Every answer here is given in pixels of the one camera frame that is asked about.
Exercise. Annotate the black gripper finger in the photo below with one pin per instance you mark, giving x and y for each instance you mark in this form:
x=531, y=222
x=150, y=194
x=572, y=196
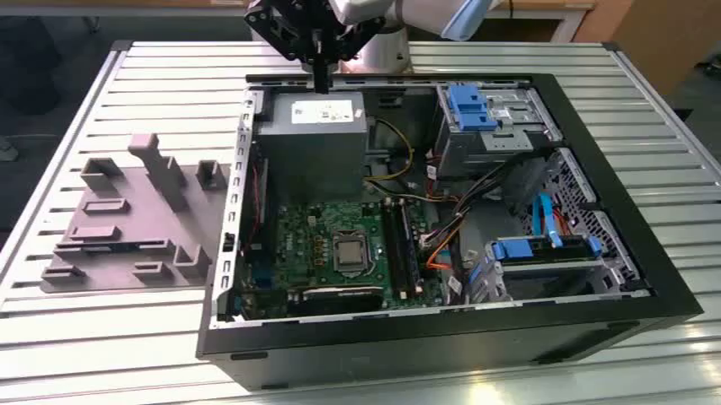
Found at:
x=361, y=40
x=262, y=29

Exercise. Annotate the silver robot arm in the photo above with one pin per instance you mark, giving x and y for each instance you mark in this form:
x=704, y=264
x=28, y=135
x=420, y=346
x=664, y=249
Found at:
x=384, y=50

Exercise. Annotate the black RAM slot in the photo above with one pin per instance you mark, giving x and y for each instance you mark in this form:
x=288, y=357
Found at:
x=394, y=242

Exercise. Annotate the black table corner cap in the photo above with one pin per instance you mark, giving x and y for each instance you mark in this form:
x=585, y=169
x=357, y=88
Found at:
x=122, y=45
x=611, y=46

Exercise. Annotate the blue optical bay carrier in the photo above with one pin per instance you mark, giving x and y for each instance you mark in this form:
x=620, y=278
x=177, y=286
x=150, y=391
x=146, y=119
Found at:
x=470, y=109

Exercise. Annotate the grey power supply unit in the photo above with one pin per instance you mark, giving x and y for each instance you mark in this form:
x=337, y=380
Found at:
x=310, y=160

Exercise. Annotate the metal drive cage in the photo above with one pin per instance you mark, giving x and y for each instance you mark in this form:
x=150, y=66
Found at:
x=506, y=143

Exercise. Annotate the green motherboard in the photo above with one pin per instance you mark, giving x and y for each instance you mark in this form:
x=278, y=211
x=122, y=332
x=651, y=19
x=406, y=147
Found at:
x=298, y=230

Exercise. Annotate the silver CPU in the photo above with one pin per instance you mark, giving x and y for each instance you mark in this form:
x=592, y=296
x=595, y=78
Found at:
x=350, y=253

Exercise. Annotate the brown wooden cabinet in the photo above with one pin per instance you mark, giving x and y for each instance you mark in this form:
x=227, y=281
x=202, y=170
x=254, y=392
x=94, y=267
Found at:
x=648, y=42

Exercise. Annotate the hard disk in blue carrier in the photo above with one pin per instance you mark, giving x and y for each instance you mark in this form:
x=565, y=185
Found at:
x=516, y=250

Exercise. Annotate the black graphics card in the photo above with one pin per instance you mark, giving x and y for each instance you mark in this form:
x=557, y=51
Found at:
x=338, y=295

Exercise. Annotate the grey parts rack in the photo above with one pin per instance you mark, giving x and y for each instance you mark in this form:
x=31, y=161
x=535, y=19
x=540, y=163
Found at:
x=141, y=270

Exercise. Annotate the metal disk bay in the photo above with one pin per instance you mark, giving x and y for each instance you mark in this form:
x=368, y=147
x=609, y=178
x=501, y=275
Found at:
x=552, y=266

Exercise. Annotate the black PC case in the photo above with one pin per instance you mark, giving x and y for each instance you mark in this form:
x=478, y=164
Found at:
x=394, y=350

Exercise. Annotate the wooden desk with white frame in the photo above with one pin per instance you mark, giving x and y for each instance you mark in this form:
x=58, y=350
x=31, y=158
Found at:
x=536, y=6

